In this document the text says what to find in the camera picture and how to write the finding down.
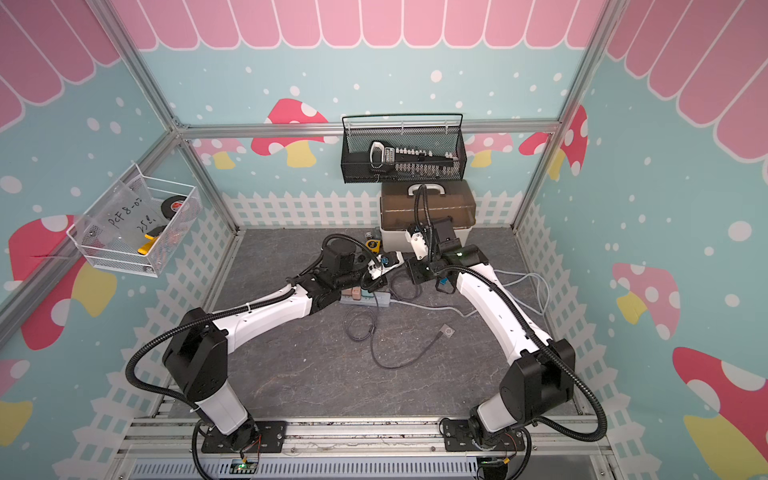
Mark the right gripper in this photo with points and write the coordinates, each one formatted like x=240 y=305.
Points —
x=412 y=265

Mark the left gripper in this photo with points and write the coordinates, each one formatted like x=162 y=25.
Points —
x=376 y=284

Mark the silver mp3 player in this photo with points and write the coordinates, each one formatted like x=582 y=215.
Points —
x=447 y=330

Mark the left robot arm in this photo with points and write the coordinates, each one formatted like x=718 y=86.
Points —
x=198 y=349

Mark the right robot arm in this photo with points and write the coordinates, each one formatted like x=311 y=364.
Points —
x=541 y=373

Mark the yellow tape measure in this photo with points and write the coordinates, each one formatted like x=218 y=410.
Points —
x=373 y=242

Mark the white power strip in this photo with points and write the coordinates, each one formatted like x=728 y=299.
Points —
x=376 y=299

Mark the white toolbox brown lid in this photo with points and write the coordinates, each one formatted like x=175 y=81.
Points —
x=445 y=199

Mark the socket bit set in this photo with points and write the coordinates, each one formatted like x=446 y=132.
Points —
x=412 y=163

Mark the black electrical tape roll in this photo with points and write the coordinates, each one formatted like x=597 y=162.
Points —
x=171 y=205

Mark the yellow tool in bin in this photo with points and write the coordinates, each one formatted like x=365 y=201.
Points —
x=147 y=246

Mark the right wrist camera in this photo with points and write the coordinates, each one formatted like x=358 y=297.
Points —
x=418 y=241

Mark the black wire mesh basket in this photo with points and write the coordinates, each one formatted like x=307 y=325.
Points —
x=410 y=147

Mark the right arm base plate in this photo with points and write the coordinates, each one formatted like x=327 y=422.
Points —
x=468 y=435

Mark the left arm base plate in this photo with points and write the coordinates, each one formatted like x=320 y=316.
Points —
x=251 y=437

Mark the clear plastic wall bin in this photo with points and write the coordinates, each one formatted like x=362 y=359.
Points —
x=110 y=232

